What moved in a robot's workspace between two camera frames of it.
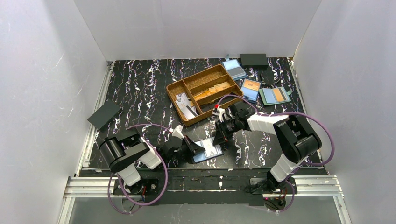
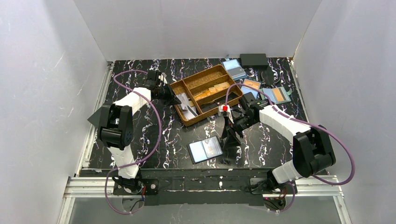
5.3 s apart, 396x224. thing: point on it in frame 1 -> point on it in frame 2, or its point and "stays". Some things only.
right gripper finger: x=219 y=137 -> x=228 y=131
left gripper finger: x=193 y=146 -> x=169 y=97
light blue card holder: x=234 y=69 stays
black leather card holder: x=211 y=151 stays
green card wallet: x=275 y=95 stays
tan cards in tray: x=217 y=87 stays
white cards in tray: x=182 y=101 stays
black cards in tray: x=210 y=105 stays
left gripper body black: x=188 y=146 -> x=166 y=94
